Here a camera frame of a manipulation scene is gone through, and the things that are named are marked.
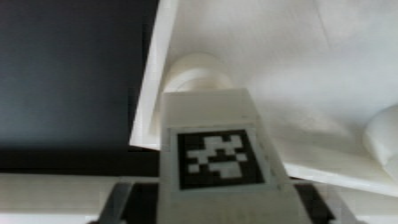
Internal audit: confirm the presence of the white table leg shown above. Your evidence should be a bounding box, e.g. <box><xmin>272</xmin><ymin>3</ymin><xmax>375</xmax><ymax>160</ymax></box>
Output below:
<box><xmin>156</xmin><ymin>53</ymin><xmax>313</xmax><ymax>224</ymax></box>

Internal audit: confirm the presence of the white square table top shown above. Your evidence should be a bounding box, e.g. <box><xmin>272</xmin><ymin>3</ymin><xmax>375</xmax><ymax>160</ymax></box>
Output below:
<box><xmin>129</xmin><ymin>0</ymin><xmax>398</xmax><ymax>197</ymax></box>

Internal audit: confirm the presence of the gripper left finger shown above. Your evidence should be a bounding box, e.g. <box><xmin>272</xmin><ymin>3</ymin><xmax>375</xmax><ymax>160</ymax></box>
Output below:
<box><xmin>87</xmin><ymin>182</ymin><xmax>158</xmax><ymax>224</ymax></box>

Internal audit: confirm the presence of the white L-shaped obstacle fence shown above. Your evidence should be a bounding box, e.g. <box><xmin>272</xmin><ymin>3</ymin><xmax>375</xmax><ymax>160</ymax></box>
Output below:
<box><xmin>0</xmin><ymin>174</ymin><xmax>398</xmax><ymax>224</ymax></box>

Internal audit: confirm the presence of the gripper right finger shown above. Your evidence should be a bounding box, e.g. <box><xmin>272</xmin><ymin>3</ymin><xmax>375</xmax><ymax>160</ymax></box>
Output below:
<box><xmin>293</xmin><ymin>182</ymin><xmax>366</xmax><ymax>224</ymax></box>

